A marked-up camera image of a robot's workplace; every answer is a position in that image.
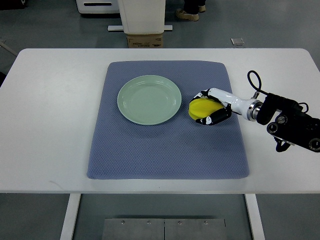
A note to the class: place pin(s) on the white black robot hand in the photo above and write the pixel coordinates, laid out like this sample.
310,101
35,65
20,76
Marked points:
248,108

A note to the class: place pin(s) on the yellow starfruit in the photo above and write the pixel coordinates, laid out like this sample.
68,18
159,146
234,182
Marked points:
203,107

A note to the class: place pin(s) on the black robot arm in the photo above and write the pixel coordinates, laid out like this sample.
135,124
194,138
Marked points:
285,119

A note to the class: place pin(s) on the small grey floor plate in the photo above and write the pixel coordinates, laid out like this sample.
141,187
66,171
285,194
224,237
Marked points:
237,41

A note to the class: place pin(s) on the pale green plate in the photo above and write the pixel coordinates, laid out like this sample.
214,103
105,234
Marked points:
149,100

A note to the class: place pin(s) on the blue-grey woven mat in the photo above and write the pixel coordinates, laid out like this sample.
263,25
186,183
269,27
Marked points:
177,149

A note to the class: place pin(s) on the right white table leg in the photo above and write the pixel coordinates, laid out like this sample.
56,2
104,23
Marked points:
254,216

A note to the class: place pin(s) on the white table leg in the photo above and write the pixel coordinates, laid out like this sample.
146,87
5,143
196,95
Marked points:
254,216
70,217

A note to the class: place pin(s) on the tan shoes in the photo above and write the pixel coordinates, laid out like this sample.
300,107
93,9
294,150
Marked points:
186,15

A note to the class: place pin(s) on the cardboard box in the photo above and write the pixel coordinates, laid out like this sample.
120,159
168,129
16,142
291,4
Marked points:
145,41

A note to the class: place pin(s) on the white appliance with slot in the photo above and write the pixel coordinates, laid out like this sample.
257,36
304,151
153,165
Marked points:
97,6

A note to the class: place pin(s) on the left white table leg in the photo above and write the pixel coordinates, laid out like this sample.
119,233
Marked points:
70,217

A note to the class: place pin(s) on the white pedestal column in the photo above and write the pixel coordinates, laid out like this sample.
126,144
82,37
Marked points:
141,17

